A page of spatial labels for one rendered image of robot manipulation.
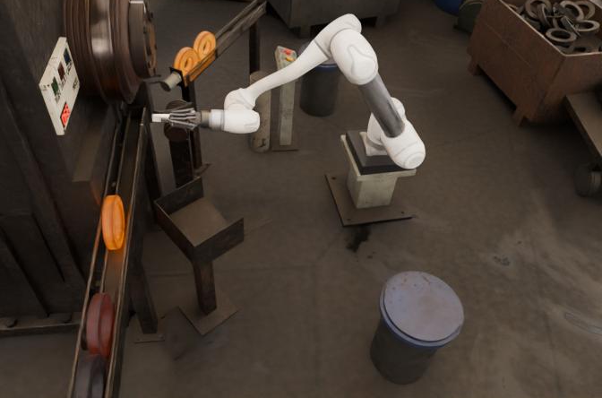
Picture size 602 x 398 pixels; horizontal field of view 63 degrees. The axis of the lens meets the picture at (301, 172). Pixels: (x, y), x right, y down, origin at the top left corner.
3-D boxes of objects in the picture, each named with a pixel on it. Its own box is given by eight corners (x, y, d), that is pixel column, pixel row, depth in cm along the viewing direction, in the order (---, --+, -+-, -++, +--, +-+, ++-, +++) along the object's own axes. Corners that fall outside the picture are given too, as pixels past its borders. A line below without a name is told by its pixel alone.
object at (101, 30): (110, 130, 177) (78, 7, 144) (126, 60, 210) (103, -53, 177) (129, 129, 178) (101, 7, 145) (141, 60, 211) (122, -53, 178)
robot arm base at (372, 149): (390, 129, 266) (391, 121, 262) (400, 156, 250) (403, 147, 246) (357, 129, 263) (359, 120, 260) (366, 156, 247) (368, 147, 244)
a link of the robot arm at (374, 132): (389, 125, 259) (399, 90, 245) (404, 146, 247) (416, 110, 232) (361, 128, 255) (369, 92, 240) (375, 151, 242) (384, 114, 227)
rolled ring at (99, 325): (104, 281, 143) (92, 282, 143) (94, 343, 131) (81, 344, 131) (116, 308, 157) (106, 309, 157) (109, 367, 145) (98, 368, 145)
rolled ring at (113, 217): (121, 188, 175) (112, 188, 174) (109, 204, 157) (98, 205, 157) (126, 237, 179) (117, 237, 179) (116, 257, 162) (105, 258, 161)
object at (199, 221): (208, 346, 213) (194, 246, 163) (176, 305, 226) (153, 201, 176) (245, 318, 223) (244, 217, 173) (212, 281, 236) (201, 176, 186)
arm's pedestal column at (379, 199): (388, 169, 301) (398, 130, 279) (411, 219, 274) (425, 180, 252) (325, 176, 293) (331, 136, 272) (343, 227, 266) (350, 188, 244)
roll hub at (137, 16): (138, 92, 179) (124, 21, 159) (145, 52, 198) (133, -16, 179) (154, 92, 179) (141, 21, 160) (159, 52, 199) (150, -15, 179)
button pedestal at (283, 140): (273, 154, 304) (277, 68, 261) (270, 129, 321) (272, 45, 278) (298, 153, 306) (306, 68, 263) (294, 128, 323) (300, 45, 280)
